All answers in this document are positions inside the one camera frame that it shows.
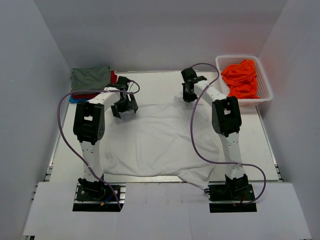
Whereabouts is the folded red t-shirt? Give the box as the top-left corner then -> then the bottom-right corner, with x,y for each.
72,70 -> 118,101

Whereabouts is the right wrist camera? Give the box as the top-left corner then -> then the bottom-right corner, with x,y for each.
181,67 -> 198,83

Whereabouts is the white plastic basket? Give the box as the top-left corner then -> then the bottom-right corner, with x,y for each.
215,55 -> 273,106

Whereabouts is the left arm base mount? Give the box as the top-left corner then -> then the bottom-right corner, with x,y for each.
72,178 -> 126,213

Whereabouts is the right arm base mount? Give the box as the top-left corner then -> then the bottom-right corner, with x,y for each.
204,175 -> 257,213

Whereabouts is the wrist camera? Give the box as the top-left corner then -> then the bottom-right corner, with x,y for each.
181,67 -> 198,83
116,76 -> 131,91

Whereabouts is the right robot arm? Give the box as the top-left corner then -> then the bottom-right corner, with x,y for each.
181,67 -> 249,200

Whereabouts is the orange t-shirt in basket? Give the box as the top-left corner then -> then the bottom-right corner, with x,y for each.
221,59 -> 260,99

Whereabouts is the white t-shirt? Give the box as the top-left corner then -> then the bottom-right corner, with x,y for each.
100,97 -> 226,189

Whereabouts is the folded blue t-shirt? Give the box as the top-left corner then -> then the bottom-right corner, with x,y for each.
68,95 -> 83,104

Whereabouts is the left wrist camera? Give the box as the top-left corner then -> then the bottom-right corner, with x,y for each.
116,76 -> 131,91

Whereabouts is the folded grey t-shirt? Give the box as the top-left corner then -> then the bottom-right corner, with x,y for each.
71,65 -> 111,92

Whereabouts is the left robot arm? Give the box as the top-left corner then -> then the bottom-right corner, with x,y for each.
73,76 -> 139,182

